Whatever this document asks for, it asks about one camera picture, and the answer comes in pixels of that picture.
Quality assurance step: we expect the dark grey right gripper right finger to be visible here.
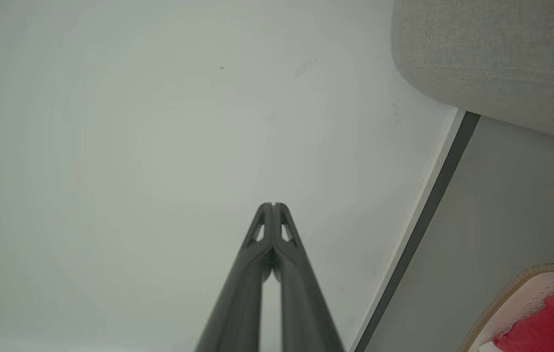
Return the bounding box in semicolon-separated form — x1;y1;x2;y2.
274;202;345;352

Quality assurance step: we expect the white perforated laundry basket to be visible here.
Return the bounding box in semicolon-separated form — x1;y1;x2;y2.
458;264;554;352

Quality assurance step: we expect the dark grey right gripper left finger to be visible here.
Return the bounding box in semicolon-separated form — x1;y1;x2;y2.
195;202;274;352

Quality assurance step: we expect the red garment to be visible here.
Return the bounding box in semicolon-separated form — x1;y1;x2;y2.
492;291;554;352

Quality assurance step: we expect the white and black baseboard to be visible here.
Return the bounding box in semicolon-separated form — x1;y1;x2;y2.
349;109;481;352

